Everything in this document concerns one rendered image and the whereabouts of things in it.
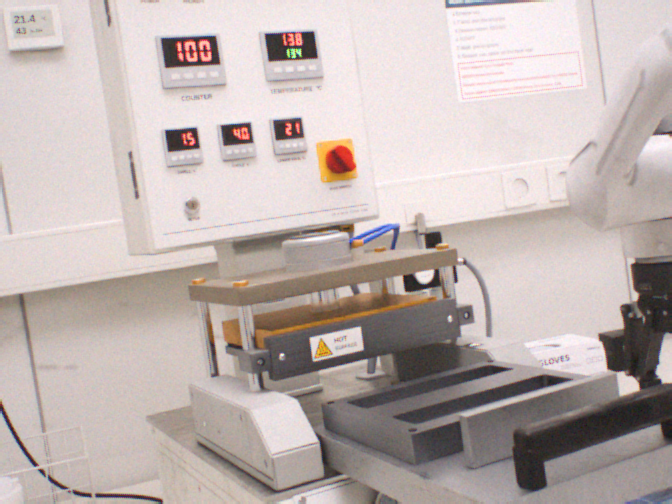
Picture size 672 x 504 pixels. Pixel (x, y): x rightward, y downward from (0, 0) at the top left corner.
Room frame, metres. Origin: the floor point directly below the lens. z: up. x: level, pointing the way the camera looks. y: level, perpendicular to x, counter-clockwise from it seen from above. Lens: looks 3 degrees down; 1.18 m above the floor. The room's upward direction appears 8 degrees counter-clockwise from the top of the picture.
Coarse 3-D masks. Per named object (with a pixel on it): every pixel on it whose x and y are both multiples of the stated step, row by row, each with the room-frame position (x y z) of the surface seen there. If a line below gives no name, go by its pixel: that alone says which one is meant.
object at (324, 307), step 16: (336, 288) 0.99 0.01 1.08; (320, 304) 0.98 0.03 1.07; (336, 304) 0.98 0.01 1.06; (352, 304) 1.00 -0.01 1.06; (368, 304) 0.98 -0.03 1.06; (384, 304) 0.96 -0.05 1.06; (400, 304) 0.94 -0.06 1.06; (416, 304) 0.95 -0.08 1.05; (256, 320) 0.99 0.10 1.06; (272, 320) 0.96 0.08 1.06; (288, 320) 0.94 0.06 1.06; (304, 320) 0.92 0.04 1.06; (320, 320) 0.90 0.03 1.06; (336, 320) 0.91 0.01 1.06; (224, 336) 1.02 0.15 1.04; (240, 336) 0.97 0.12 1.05
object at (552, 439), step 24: (600, 408) 0.59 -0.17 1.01; (624, 408) 0.59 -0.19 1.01; (648, 408) 0.60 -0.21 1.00; (528, 432) 0.56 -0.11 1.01; (552, 432) 0.56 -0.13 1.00; (576, 432) 0.57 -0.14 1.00; (600, 432) 0.58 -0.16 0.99; (624, 432) 0.59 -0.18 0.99; (528, 456) 0.56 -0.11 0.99; (552, 456) 0.56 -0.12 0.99; (528, 480) 0.56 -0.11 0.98
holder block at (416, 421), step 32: (416, 384) 0.82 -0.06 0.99; (448, 384) 0.83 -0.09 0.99; (480, 384) 0.77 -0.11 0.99; (512, 384) 0.76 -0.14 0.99; (544, 384) 0.78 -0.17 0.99; (352, 416) 0.73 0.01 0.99; (384, 416) 0.71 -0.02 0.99; (416, 416) 0.72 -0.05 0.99; (448, 416) 0.68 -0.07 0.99; (384, 448) 0.69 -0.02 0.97; (416, 448) 0.65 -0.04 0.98; (448, 448) 0.66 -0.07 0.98
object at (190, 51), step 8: (168, 40) 1.06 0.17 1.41; (176, 40) 1.07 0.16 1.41; (184, 40) 1.07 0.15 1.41; (192, 40) 1.07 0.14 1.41; (200, 40) 1.08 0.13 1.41; (208, 40) 1.08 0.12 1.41; (176, 48) 1.06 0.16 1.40; (184, 48) 1.07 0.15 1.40; (192, 48) 1.07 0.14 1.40; (200, 48) 1.08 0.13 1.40; (208, 48) 1.08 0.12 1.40; (176, 56) 1.06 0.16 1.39; (184, 56) 1.07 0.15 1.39; (192, 56) 1.07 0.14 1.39; (200, 56) 1.08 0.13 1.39; (208, 56) 1.08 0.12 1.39
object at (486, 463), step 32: (576, 384) 0.66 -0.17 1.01; (608, 384) 0.68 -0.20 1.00; (480, 416) 0.62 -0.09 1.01; (512, 416) 0.63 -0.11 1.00; (544, 416) 0.65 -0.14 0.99; (352, 448) 0.72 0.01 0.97; (480, 448) 0.62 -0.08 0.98; (608, 448) 0.62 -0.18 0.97; (640, 448) 0.61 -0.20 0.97; (384, 480) 0.67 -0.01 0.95; (416, 480) 0.62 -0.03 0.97; (448, 480) 0.60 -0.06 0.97; (480, 480) 0.59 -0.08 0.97; (512, 480) 0.58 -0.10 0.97; (576, 480) 0.57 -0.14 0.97; (608, 480) 0.58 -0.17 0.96; (640, 480) 0.59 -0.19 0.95
